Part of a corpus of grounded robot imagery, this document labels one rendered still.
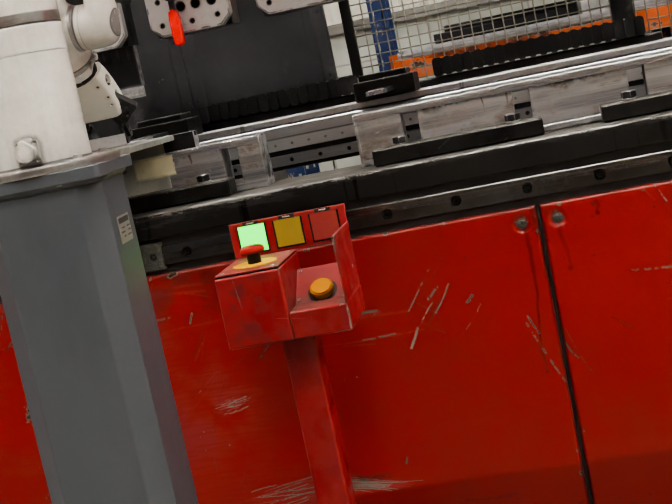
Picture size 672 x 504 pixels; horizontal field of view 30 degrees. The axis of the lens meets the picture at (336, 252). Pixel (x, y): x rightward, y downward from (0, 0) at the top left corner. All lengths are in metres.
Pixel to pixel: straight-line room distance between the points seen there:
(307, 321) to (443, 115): 0.51
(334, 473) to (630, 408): 0.52
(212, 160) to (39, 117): 0.75
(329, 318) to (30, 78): 0.62
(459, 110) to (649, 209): 0.38
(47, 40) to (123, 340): 0.39
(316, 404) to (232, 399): 0.28
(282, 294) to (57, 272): 0.46
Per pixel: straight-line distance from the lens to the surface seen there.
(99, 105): 2.25
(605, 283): 2.16
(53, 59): 1.63
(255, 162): 2.30
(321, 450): 2.05
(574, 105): 2.24
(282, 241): 2.08
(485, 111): 2.24
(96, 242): 1.59
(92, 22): 2.12
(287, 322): 1.95
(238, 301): 1.96
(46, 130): 1.62
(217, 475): 2.32
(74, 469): 1.66
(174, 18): 2.27
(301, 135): 2.54
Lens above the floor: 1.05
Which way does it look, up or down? 8 degrees down
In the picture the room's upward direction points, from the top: 12 degrees counter-clockwise
